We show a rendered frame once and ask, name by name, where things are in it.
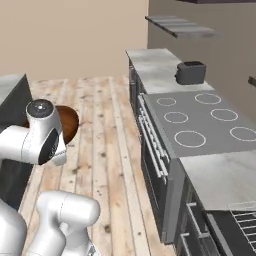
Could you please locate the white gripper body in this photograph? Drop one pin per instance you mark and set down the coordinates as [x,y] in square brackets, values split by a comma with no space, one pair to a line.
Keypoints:
[60,158]

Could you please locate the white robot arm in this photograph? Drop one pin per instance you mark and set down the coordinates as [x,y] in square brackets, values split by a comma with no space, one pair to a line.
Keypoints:
[50,213]

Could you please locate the dark grey dining counter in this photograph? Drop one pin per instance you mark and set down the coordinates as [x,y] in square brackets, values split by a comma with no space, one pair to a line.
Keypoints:
[13,100]

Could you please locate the dark grey oven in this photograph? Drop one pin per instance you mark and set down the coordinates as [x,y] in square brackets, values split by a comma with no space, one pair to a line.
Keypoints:
[173,200]

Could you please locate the dark grey toaster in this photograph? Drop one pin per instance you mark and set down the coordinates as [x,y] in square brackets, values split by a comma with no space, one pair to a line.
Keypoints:
[190,74]

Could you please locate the brown round wooden stool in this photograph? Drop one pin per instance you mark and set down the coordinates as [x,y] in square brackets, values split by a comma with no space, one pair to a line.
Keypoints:
[69,123]

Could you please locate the dark grey cupboard run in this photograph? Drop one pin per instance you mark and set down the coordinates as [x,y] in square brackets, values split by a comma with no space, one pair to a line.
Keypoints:
[135,85]

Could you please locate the grey hob with white rings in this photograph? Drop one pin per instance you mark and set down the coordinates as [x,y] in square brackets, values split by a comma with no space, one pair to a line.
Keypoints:
[200,123]

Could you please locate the dark grey drawer front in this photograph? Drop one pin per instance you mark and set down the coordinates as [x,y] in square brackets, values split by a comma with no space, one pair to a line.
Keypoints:
[191,233]

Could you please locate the dark range hood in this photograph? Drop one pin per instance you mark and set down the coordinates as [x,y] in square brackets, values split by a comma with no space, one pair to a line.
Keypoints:
[220,1]

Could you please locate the grey wall shelf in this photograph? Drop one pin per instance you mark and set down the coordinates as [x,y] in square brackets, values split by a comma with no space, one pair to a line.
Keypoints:
[183,26]

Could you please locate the dark wall fitting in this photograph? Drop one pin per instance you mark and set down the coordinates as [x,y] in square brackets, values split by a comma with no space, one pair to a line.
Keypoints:
[252,81]

